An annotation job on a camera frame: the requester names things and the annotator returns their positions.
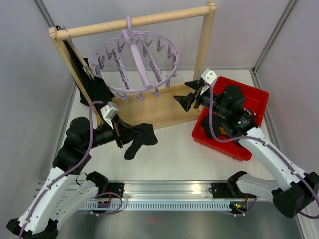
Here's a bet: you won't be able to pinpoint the black hanging clothes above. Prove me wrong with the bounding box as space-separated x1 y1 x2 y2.
48 26 115 106

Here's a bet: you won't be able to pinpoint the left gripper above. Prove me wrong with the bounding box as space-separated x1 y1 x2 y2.
83 113 144 150

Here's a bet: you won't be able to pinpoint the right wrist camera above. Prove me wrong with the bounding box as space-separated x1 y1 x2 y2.
200 68 218 95

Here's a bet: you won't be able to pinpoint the argyle patterned sock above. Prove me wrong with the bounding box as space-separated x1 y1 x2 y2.
244 108 257 119

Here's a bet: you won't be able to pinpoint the red plastic bin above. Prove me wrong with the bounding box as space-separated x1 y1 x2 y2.
192 76 269 161

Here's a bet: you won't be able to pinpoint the purple round clip hanger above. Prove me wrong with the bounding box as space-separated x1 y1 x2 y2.
91 15 179 102

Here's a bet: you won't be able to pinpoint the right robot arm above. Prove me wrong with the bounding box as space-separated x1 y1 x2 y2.
174 79 319 219

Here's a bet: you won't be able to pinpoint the wooden hanger rack frame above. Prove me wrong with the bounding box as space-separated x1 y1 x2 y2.
57 1 216 129

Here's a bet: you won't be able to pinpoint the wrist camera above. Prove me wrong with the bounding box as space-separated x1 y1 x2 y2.
200 68 218 95
100 101 118 129

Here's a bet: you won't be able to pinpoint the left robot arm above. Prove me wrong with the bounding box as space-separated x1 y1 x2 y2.
6 116 158 239

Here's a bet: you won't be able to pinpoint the black sock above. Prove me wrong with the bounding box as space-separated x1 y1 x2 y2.
124 123 158 160
201 115 222 139

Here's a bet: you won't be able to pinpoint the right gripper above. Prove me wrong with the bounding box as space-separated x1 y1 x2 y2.
173 79 230 119

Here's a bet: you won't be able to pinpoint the black sock in bin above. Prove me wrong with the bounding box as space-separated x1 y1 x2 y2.
201 115 222 139

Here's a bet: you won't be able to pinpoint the metal clip hanger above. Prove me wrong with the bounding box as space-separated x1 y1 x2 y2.
83 65 94 80

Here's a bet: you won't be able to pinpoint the aluminium mounting rail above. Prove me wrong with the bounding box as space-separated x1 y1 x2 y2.
37 180 277 200

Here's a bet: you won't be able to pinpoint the white slotted cable duct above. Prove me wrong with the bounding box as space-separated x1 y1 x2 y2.
80 200 245 212

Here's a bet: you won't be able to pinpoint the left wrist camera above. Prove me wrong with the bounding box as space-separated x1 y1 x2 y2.
100 101 118 129

